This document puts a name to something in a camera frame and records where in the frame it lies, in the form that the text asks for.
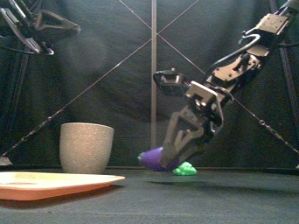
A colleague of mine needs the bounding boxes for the purple toy eggplant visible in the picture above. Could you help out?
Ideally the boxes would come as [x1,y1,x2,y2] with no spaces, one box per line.
[136,145,183,172]

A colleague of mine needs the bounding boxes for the green toy grapes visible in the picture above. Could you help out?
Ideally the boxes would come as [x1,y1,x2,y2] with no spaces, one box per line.
[172,160,199,177]

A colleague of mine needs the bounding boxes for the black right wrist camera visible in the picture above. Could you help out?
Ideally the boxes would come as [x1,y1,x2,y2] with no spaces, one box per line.
[152,67,192,98]

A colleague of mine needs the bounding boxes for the thin steel brace cable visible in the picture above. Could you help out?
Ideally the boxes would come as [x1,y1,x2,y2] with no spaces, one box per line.
[116,0,299,155]
[0,0,202,160]

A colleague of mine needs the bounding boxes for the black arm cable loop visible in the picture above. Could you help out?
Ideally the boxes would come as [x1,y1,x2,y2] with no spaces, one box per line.
[210,33,263,75]

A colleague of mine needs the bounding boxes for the grey vertical frame pole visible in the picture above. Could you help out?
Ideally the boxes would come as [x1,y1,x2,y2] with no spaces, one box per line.
[150,0,159,150]

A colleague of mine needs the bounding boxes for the grey speckled cup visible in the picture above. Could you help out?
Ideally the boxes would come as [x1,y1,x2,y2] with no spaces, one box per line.
[59,122,116,175]

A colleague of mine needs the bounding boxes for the black backdrop cloth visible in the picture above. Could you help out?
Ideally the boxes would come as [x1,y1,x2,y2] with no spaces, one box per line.
[0,0,299,171]

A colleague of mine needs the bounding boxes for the pink plate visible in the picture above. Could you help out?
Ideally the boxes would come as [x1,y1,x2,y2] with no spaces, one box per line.
[0,171,127,202]

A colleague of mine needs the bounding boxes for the dark metal frame post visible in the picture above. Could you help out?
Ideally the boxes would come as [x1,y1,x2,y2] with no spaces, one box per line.
[267,0,299,138]

